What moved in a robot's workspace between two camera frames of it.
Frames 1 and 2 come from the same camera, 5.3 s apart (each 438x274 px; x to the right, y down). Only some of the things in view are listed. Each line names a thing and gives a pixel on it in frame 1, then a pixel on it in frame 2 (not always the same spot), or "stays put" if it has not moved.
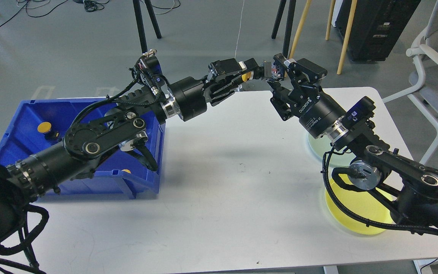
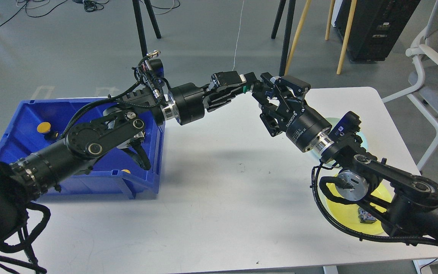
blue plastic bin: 37,126 stays put
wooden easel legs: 347,34 stays put
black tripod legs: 292,6 stays put
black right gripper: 316,111 to 302,124
